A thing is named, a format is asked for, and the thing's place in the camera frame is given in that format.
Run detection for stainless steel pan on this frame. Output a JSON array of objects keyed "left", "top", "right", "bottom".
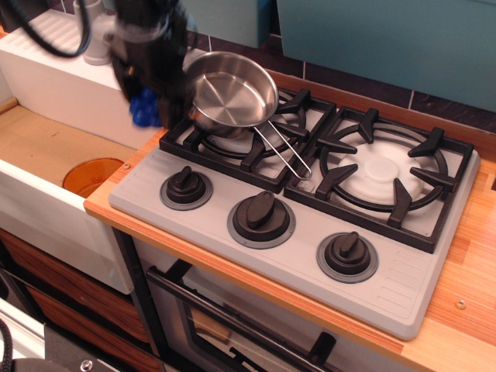
[{"left": 184, "top": 51, "right": 312, "bottom": 181}]

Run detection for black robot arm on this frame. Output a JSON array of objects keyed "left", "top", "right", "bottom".
[{"left": 107, "top": 1, "right": 192, "bottom": 129}]

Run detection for black braided cable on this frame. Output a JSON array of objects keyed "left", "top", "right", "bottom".
[{"left": 0, "top": 319, "right": 16, "bottom": 372}]

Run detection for black right burner grate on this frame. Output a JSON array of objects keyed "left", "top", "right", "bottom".
[{"left": 284, "top": 108, "right": 480, "bottom": 253}]

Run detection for black middle stove knob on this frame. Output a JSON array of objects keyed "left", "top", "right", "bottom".
[{"left": 227, "top": 191, "right": 296, "bottom": 250}]

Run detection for black burner grate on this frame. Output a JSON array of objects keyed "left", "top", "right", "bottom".
[
  {"left": 284, "top": 108, "right": 480, "bottom": 253},
  {"left": 160, "top": 89, "right": 337, "bottom": 193}
]

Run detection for wooden drawer fronts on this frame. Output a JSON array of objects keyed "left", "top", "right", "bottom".
[{"left": 1, "top": 231, "right": 164, "bottom": 371}]

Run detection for black left burner grate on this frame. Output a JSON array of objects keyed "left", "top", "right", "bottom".
[{"left": 160, "top": 89, "right": 337, "bottom": 193}]

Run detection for white toy sink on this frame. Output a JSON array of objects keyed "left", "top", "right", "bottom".
[{"left": 1, "top": 29, "right": 156, "bottom": 294}]

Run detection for black stove knob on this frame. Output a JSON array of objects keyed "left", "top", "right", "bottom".
[
  {"left": 227, "top": 191, "right": 296, "bottom": 250},
  {"left": 160, "top": 166, "right": 213, "bottom": 211},
  {"left": 316, "top": 232, "right": 379, "bottom": 284}
]

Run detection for grey toy stove top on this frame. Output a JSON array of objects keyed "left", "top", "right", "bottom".
[{"left": 108, "top": 148, "right": 463, "bottom": 339}]

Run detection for grey toy faucet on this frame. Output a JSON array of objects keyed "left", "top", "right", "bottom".
[{"left": 83, "top": 1, "right": 115, "bottom": 66}]

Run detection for oven door with handle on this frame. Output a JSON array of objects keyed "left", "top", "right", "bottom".
[{"left": 145, "top": 260, "right": 408, "bottom": 371}]

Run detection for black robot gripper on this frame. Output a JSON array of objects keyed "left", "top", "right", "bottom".
[{"left": 108, "top": 22, "right": 194, "bottom": 129}]

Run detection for blue toy blueberry cluster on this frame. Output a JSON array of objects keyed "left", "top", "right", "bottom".
[{"left": 129, "top": 88, "right": 162, "bottom": 128}]

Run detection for black right stove knob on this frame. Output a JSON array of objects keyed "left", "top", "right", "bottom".
[{"left": 316, "top": 232, "right": 379, "bottom": 284}]

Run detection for black left stove knob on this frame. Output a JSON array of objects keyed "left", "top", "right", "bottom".
[{"left": 160, "top": 166, "right": 213, "bottom": 211}]

